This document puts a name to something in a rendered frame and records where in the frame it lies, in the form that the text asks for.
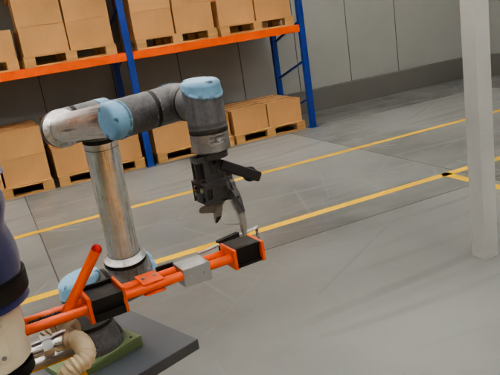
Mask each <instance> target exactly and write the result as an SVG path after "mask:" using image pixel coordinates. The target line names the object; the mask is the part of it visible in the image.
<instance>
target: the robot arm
mask: <svg viewBox="0 0 500 375"><path fill-rule="evenodd" d="M222 93H223V91H222V88H221V84H220V81H219V79H218V78H216V77H193V78H189V79H186V80H183V81H182V82H181V83H165V84H163V85H161V86H159V87H158V88H156V89H151V90H148V91H145V92H140V93H137V94H132V95H129V96H126V97H121V98H118V99H114V100H109V99H107V98H104V97H103V98H99V99H93V100H90V101H87V102H84V103H78V104H76V105H73V106H67V107H64V108H61V109H55V110H53V111H50V112H49V113H48V114H46V115H45V116H44V118H43V119H42V121H41V124H40V132H41V134H42V137H43V138H44V140H45V141H46V142H47V143H48V144H50V145H51V146H53V147H58V148H64V147H70V146H72V145H73V144H75V143H78V142H82V144H83V146H84V150H85V154H86V160H87V163H88V167H89V173H90V176H91V181H92V187H93V190H94V196H95V199H96V203H97V209H98V213H99V217H100V223H101V226H102V230H103V236H104V240H105V243H106V249H107V254H106V256H105V257H104V259H103V262H104V266H105V267H103V268H102V269H98V268H97V267H95V266H94V268H93V270H92V273H91V274H90V276H89V279H88V280H87V282H86V285H89V284H91V283H95V282H98V281H101V280H104V279H107V278H110V277H111V276H114V277H115V278H116V279H117V280H118V281H119V282H120V283H121V284H123V283H127V282H130V281H133V280H135V278H134V277H135V276H138V275H142V274H144V273H147V272H150V271H152V270H156V267H157V265H156V262H155V261H154V260H153V257H152V255H151V254H150V253H149V252H147V251H145V250H144V249H143V248H142V247H140V246H138V240H137V236H136V232H135V225H134V221H133V217H132V209H131V205H130V201H129V194H128V190H127V186H126V179H125V175H124V169H123V165H122V161H121V154H120V150H119V146H118V140H123V139H125V138H127V137H130V136H132V135H137V134H139V133H142V132H146V131H148V130H151V129H155V128H158V127H161V126H165V125H168V124H172V123H175V122H177V121H187V126H188V131H189V135H190V144H191V148H192V153H194V154H197V156H191V157H190V164H191V168H192V173H193V180H191V184H192V188H193V196H194V201H197V202H200V203H202V204H203V206H202V207H201V208H200V209H199V212H200V213H201V214H206V213H214V221H215V223H218V222H219V220H220V219H221V222H222V223H223V224H224V225H240V229H241V231H242V233H243V236H244V237H246V236H247V228H248V227H247V221H246V213H245V208H244V205H243V201H242V197H241V195H240V192H239V191H238V189H237V187H236V184H235V181H234V179H233V178H232V174H234V175H236V176H241V177H243V178H244V179H245V180H246V181H248V182H252V181H253V180H254V181H257V182H259V181H260V177H261V174H262V173H261V172H260V171H258V170H256V169H255V168H254V167H251V166H249V167H244V166H242V165H239V164H235V163H232V162H229V161H226V160H222V159H221V158H224V157H226V156H227V155H228V151H227V149H229V148H230V146H231V144H230V139H229V134H228V126H227V120H226V115H225V107H224V101H223V96H222ZM194 185H195V187H194ZM195 193H196V194H195ZM223 203H224V206H225V213H224V214H223V215H222V205H223ZM81 269H82V268H80V269H77V270H75V271H73V272H72V273H69V274H67V275H66V276H65V277H64V278H63V279H62V280H61V281H60V282H59V285H58V291H59V295H60V300H61V303H62V304H65V303H66V301H67V299H68V297H69V294H70V292H71V290H72V288H73V286H74V284H75V281H76V279H77V277H78V275H79V273H80V271H81ZM77 320H78V321H79V322H80V326H81V330H82V331H83V332H84V333H86V334H87V335H88V336H89V337H90V338H91V339H92V341H93V342H94V345H95V348H96V353H97V354H96V357H95V358H97V357H100V356H104V355H106V354H108V353H110V352H112V351H113V350H115V349H116V348H117V347H119V346H120V345H121V344H122V343H123V341H124V339H125V335H124V331H123V329H122V328H121V326H120V325H119V324H118V323H117V322H116V320H114V318H113V317H112V318H109V319H106V320H105V321H101V322H98V323H97V322H96V321H95V322H96V323H95V324H92V323H91V322H90V320H88V318H87V317H86V316H85V315H84V316H82V317H79V318H77Z"/></svg>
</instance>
